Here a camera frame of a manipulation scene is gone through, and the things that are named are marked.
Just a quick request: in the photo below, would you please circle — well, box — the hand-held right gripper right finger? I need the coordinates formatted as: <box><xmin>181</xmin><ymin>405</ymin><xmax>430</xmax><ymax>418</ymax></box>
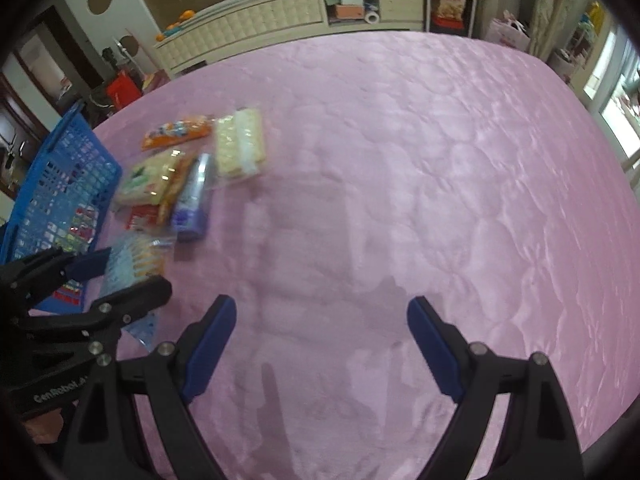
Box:
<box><xmin>406</xmin><ymin>296</ymin><xmax>583</xmax><ymax>480</ymax></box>

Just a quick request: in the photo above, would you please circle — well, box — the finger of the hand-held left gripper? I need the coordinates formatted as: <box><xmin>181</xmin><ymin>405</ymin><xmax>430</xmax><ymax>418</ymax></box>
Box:
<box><xmin>20</xmin><ymin>276</ymin><xmax>173</xmax><ymax>361</ymax></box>
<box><xmin>0</xmin><ymin>247</ymin><xmax>112</xmax><ymax>311</ymax></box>

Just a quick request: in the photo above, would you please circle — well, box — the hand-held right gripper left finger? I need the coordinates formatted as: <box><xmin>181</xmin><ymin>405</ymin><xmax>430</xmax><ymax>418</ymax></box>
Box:
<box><xmin>62</xmin><ymin>296</ymin><xmax>237</xmax><ymax>480</ymax></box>

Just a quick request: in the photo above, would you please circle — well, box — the light blue snack bag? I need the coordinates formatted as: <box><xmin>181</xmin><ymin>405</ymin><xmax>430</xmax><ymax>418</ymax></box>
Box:
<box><xmin>97</xmin><ymin>232</ymin><xmax>176</xmax><ymax>351</ymax></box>

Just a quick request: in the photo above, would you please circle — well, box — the red snack pouch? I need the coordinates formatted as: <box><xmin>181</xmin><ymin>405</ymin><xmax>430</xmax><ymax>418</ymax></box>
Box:
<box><xmin>124</xmin><ymin>207</ymin><xmax>163</xmax><ymax>235</ymax></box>

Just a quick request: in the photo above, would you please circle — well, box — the blue plastic basket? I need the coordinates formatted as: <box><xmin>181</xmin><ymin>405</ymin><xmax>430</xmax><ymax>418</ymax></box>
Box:
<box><xmin>0</xmin><ymin>102</ymin><xmax>123</xmax><ymax>313</ymax></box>

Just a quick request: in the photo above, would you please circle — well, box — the green label cracker packet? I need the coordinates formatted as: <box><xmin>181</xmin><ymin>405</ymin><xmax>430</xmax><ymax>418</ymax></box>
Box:
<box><xmin>114</xmin><ymin>149</ymin><xmax>186</xmax><ymax>207</ymax></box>

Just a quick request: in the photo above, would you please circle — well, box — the slim tan snack packet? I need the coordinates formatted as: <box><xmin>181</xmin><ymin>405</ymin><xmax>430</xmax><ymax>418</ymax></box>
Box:
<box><xmin>156</xmin><ymin>152</ymin><xmax>198</xmax><ymax>226</ymax></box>

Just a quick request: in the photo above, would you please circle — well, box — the purple foil tube packet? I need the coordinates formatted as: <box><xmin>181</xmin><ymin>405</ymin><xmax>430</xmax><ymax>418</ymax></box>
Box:
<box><xmin>171</xmin><ymin>152</ymin><xmax>215</xmax><ymax>241</ymax></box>

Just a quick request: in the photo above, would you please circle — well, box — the orange printed snack packet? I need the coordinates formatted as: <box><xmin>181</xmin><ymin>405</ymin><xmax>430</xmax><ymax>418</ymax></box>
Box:
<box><xmin>140</xmin><ymin>115</ymin><xmax>213</xmax><ymax>153</ymax></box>

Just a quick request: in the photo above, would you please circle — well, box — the cream wafer packet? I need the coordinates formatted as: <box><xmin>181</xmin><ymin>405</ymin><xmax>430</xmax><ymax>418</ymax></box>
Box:
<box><xmin>214</xmin><ymin>107</ymin><xmax>267</xmax><ymax>179</ymax></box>

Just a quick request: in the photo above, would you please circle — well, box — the person's left hand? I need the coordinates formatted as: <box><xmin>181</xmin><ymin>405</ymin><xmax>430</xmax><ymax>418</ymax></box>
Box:
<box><xmin>22</xmin><ymin>402</ymin><xmax>71</xmax><ymax>445</ymax></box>

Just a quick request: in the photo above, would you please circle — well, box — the pink quilted table cover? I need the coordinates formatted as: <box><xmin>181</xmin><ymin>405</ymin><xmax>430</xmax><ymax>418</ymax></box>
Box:
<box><xmin>85</xmin><ymin>30</ymin><xmax>640</xmax><ymax>480</ymax></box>

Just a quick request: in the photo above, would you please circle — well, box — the dark wooden door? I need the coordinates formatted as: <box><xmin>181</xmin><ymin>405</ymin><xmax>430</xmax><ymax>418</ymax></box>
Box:
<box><xmin>0</xmin><ymin>75</ymin><xmax>46</xmax><ymax>196</ymax></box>

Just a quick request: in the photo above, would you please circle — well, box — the red bag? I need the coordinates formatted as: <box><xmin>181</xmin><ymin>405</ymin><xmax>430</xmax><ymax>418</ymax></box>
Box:
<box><xmin>105</xmin><ymin>72</ymin><xmax>143</xmax><ymax>111</ymax></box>

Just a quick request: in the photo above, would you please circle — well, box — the cream TV cabinet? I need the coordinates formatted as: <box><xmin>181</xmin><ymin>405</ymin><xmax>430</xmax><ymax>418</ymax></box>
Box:
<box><xmin>152</xmin><ymin>0</ymin><xmax>426</xmax><ymax>73</ymax></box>

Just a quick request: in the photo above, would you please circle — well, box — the pink shopping bag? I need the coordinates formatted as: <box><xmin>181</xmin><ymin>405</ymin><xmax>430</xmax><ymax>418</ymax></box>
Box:
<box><xmin>485</xmin><ymin>10</ymin><xmax>531</xmax><ymax>51</ymax></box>

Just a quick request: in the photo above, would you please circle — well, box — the red printed gift box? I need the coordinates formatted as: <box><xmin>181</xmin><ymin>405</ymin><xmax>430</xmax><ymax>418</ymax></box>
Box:
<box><xmin>431</xmin><ymin>0</ymin><xmax>473</xmax><ymax>36</ymax></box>

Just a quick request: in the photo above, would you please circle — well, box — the patterned curtain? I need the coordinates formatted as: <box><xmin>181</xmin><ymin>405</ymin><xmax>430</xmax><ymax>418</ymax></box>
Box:
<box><xmin>530</xmin><ymin>0</ymin><xmax>586</xmax><ymax>61</ymax></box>

